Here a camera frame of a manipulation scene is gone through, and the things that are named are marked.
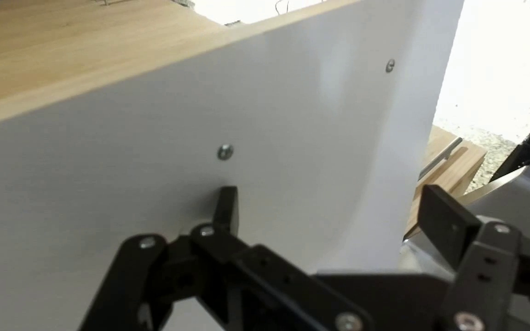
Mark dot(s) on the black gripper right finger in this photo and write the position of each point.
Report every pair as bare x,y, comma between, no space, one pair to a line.
480,276

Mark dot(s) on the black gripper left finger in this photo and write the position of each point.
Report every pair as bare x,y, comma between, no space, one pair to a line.
259,276

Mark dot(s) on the wood cabinet door white inside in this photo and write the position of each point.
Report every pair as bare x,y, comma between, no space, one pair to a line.
156,184

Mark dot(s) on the narrow long wood cabinet door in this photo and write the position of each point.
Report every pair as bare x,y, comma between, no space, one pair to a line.
456,177

